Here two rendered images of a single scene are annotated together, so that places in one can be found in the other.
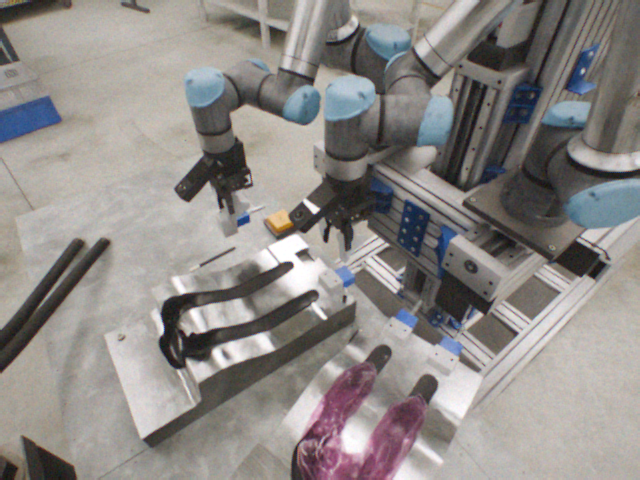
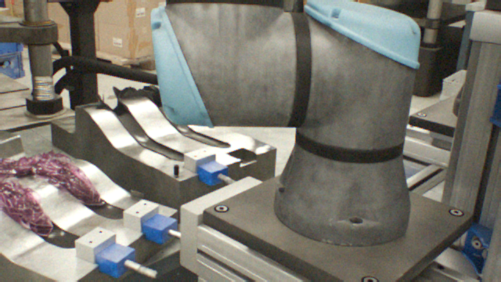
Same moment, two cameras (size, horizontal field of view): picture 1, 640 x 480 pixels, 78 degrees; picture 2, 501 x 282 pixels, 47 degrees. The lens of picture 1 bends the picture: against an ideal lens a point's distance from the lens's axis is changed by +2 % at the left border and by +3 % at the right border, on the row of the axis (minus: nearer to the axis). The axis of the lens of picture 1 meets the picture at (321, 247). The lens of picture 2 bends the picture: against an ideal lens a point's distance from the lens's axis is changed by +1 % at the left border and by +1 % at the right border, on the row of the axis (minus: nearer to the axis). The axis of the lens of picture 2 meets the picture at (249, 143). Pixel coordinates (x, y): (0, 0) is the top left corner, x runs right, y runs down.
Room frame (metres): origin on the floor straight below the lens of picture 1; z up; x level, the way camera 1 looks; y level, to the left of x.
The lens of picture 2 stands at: (0.46, -1.03, 1.35)
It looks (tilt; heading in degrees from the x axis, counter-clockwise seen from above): 22 degrees down; 79
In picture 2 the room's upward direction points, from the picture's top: 3 degrees clockwise
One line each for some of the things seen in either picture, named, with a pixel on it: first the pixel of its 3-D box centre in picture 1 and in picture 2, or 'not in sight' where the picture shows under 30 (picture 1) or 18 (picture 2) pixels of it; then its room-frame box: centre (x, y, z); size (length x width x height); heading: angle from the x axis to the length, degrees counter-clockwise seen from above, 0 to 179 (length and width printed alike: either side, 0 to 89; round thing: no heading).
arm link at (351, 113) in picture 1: (350, 118); not in sight; (0.57, -0.04, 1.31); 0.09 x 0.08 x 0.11; 86
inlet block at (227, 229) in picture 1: (243, 215); not in sight; (0.75, 0.21, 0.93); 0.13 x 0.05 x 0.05; 125
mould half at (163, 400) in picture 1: (233, 318); (156, 136); (0.48, 0.20, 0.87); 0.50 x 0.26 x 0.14; 125
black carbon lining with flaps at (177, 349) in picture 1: (238, 306); (156, 119); (0.48, 0.18, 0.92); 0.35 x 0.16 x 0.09; 125
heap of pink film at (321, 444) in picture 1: (362, 425); (19, 178); (0.24, -0.07, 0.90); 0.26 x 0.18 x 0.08; 142
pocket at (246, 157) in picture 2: (306, 260); (240, 161); (0.64, 0.04, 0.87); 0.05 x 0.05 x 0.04; 35
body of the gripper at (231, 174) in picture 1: (226, 166); not in sight; (0.74, 0.22, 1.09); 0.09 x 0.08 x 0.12; 125
